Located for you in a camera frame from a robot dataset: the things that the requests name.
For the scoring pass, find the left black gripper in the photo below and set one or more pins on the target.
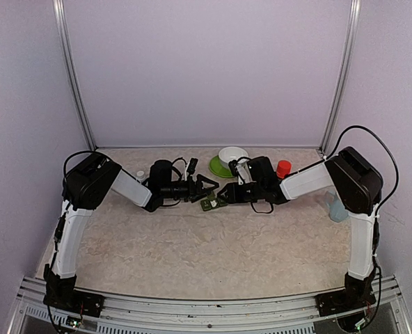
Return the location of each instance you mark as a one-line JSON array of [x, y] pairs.
[[198, 190]]

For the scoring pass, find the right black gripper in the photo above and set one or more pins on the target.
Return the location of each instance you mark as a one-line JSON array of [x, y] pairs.
[[232, 194]]

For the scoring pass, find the red cylindrical container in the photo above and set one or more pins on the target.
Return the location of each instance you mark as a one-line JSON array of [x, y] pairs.
[[283, 169]]

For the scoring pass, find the small white pill bottle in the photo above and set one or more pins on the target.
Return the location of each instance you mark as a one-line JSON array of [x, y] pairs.
[[140, 175]]

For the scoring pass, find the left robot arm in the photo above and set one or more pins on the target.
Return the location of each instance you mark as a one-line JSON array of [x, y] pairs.
[[84, 188]]

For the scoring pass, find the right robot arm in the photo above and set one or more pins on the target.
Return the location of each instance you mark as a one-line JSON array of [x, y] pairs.
[[357, 185]]

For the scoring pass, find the green plate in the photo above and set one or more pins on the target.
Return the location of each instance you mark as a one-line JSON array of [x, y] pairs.
[[217, 169]]

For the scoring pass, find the white ceramic bowl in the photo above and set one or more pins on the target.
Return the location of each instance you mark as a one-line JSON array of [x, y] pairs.
[[230, 153]]

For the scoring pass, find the light blue mug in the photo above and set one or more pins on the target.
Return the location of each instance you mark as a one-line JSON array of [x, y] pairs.
[[336, 210]]

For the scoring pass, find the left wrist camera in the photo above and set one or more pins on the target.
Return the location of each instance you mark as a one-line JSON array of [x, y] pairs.
[[190, 168]]

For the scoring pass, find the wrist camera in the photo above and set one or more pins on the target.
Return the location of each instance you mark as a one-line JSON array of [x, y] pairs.
[[190, 168], [238, 169]]

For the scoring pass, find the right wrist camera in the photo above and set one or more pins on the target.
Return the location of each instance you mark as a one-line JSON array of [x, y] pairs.
[[238, 169]]

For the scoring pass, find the front aluminium rail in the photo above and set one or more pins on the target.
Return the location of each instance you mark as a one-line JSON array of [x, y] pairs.
[[125, 313]]

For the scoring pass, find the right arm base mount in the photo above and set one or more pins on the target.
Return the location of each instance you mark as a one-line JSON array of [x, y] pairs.
[[355, 294]]

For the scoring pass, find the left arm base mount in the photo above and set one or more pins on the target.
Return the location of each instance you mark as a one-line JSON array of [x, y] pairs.
[[75, 301]]

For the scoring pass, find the right aluminium frame post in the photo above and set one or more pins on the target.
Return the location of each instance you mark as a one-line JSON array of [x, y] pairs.
[[352, 27]]

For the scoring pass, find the aluminium frame post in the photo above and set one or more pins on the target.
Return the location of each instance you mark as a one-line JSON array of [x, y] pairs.
[[352, 27], [63, 33]]

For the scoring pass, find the left aluminium frame post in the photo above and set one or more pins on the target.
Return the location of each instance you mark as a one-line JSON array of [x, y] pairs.
[[63, 33]]

